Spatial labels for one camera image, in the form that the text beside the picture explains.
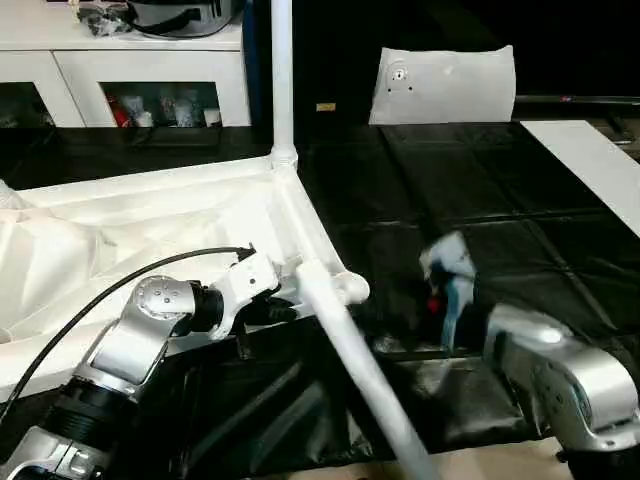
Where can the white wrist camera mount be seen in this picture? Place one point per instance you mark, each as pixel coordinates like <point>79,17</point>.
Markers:
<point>248,285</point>
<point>452,275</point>

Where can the small tan label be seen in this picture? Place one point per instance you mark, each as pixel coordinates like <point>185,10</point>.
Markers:
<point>326,106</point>

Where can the black work mat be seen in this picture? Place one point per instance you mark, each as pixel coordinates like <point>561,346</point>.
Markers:
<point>520,220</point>

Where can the red bottle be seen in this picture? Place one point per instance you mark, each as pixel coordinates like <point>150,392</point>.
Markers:
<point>120,112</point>

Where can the white cushion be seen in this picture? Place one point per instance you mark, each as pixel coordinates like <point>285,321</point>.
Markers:
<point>445,86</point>

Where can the grey clutter on cabinet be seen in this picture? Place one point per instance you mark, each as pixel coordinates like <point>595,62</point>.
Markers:
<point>170,14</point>

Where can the white cabinet with glass doors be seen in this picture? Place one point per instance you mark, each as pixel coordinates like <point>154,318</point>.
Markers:
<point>110,70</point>

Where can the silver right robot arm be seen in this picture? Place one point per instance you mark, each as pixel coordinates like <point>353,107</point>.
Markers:
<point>570,380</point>

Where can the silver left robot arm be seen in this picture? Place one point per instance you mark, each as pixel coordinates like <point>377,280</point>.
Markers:
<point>120,360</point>

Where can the white plastic table top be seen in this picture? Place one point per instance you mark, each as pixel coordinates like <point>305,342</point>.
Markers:
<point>120,230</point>

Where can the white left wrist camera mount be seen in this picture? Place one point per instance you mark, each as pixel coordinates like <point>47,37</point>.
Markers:
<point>248,285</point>

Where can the white flat board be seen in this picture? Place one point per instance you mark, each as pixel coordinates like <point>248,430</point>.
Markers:
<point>590,165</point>

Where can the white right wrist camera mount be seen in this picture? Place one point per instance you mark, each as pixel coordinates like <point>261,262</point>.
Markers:
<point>452,275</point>

